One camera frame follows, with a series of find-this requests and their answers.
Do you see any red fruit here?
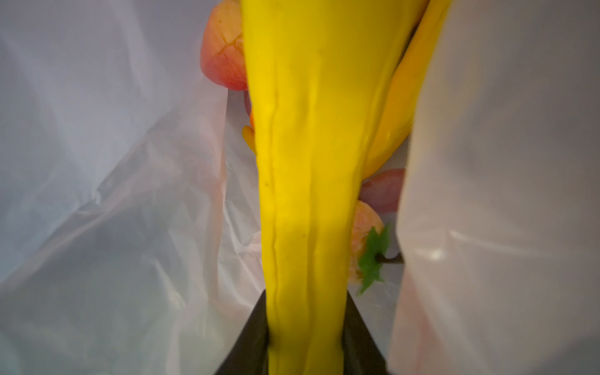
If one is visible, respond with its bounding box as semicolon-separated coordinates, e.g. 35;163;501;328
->
200;0;248;92

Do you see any red strawberry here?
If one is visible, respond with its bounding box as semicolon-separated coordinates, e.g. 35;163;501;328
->
348;201;390;296

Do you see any yellow banana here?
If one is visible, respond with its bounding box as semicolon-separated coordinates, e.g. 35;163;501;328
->
362;0;452;179
242;0;427;374

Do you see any pink plastic bag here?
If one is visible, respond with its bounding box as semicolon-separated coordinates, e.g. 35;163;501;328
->
1;1;599;374

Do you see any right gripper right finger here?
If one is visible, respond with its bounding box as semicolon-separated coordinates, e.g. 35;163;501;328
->
342;292;388;375

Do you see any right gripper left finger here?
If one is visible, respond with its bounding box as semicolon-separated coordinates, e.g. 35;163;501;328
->
215;291;269;375

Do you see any yellow fruit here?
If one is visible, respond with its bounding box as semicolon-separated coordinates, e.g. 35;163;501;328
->
242;126;256;154

